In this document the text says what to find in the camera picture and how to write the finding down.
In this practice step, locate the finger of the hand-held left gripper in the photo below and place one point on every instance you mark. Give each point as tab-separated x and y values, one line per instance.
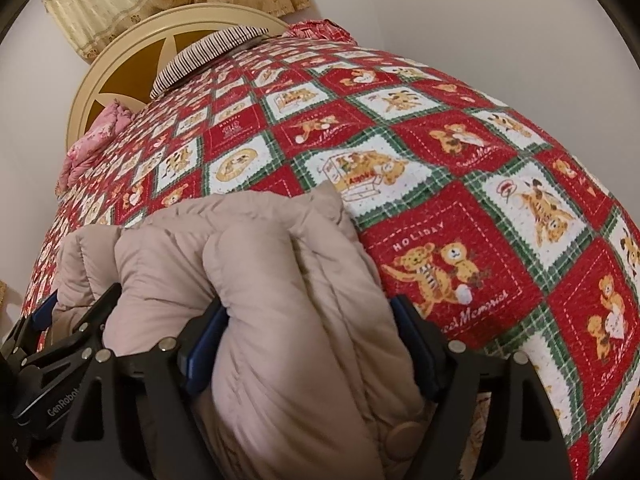
82	327
46	307

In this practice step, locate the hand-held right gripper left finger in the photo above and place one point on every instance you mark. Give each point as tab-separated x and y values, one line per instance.
200	355

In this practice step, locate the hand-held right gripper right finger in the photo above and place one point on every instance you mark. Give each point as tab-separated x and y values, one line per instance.
424	355

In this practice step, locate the beige puffer jacket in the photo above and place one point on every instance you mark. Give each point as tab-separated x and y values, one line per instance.
280	285

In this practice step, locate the yellow patterned cloth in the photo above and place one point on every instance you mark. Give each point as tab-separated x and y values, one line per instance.
6	292

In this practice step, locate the pink floral blanket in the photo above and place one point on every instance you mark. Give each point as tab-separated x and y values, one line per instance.
92	147

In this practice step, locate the red printed bear quilt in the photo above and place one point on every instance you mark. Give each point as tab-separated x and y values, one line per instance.
450	160

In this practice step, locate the cream round bed headboard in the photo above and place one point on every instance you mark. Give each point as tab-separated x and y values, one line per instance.
100	85

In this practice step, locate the striped pillow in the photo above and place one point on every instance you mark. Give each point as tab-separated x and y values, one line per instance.
205	55

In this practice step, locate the beige patterned curtain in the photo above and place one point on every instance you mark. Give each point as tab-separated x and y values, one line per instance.
125	0

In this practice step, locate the red floral cloth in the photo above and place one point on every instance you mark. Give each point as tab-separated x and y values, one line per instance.
320	30

